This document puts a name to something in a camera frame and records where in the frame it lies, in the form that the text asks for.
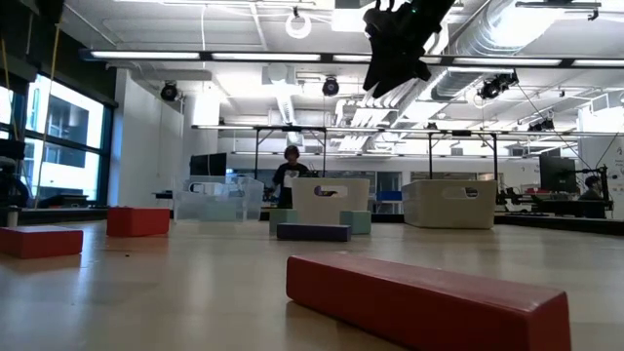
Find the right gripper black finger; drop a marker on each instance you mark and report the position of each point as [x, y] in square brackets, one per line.
[404, 75]
[378, 73]

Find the teal cube block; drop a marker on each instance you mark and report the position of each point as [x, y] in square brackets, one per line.
[219, 212]
[283, 220]
[357, 222]

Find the blue rectangular block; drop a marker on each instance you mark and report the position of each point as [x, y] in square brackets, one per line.
[313, 232]

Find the red rectangular block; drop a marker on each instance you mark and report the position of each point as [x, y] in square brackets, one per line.
[138, 222]
[429, 302]
[41, 241]

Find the white led light bar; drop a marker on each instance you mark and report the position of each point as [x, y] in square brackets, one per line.
[265, 56]
[507, 61]
[146, 55]
[348, 57]
[599, 62]

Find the black background gantry stand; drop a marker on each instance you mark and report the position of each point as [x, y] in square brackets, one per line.
[292, 128]
[460, 132]

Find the blue crate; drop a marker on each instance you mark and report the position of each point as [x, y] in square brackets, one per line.
[389, 196]

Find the person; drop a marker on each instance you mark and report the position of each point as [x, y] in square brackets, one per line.
[592, 192]
[287, 178]

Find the small black ceiling fixture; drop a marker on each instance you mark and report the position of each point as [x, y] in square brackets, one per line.
[541, 126]

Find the black ceiling track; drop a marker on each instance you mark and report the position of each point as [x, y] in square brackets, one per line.
[558, 4]

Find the black computer monitor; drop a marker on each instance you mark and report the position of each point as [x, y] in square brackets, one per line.
[558, 174]
[208, 165]

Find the clear plastic bin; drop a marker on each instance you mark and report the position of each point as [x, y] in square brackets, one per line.
[219, 197]

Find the black boom stand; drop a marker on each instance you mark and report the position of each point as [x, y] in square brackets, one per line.
[604, 178]

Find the large window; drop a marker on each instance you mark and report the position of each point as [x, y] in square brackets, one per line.
[68, 122]

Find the black equipment by window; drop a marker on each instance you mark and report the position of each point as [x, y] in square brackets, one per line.
[10, 170]

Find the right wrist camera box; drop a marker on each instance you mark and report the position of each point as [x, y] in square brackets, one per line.
[375, 24]

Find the black round ceiling camera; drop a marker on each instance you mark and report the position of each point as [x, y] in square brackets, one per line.
[169, 91]
[330, 87]

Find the silver ventilation duct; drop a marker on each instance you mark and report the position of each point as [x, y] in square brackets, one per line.
[487, 29]

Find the black ceiling camera cluster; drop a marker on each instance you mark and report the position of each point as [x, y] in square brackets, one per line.
[497, 85]

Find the black light rail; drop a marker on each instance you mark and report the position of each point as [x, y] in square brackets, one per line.
[207, 56]

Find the black aluminium table frame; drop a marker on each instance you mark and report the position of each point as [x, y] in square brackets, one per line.
[63, 215]

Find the white cylindrical post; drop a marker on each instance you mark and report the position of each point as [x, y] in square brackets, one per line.
[12, 217]

